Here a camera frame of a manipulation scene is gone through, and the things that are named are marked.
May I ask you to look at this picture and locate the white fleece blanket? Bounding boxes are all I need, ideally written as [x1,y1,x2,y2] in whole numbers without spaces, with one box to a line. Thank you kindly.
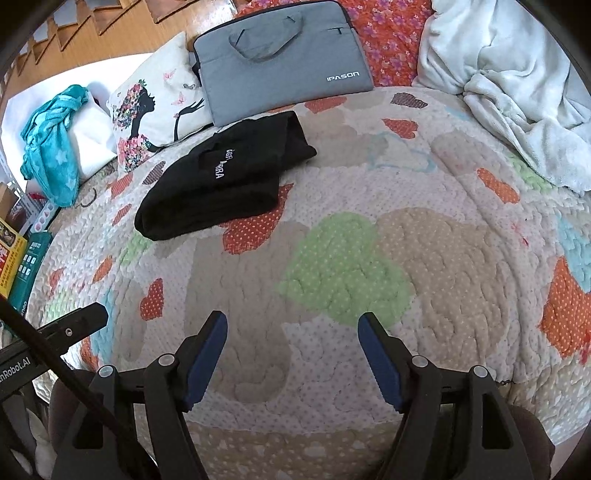
[416,1,590,194]

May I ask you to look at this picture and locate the heart patterned quilt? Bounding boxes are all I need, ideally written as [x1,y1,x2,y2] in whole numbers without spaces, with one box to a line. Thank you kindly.
[26,88,590,479]

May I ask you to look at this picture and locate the green book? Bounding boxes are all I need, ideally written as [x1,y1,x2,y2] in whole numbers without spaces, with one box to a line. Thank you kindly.
[8,231,52,315]

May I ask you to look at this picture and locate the yellow red book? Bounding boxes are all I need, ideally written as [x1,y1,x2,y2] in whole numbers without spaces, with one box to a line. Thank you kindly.
[0,219,27,299]

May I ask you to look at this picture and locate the black cable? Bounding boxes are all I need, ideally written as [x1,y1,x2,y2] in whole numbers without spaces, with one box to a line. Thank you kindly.
[0,294,164,480]

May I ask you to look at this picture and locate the grey laptop bag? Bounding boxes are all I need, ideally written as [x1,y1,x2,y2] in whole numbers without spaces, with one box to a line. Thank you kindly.
[193,1,374,127]

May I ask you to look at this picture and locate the white girl print pillow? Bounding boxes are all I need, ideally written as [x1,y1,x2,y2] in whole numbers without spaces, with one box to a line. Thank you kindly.
[107,32,212,175]

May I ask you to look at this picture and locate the red floral pillow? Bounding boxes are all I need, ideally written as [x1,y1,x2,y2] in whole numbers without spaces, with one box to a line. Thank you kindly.
[237,0,435,89]

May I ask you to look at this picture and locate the teal star cloth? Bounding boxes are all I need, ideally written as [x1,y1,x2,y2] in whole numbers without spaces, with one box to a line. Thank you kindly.
[20,84,89,208]

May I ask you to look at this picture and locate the black pants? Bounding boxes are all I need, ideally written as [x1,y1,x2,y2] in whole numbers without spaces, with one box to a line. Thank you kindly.
[134,111,317,241]

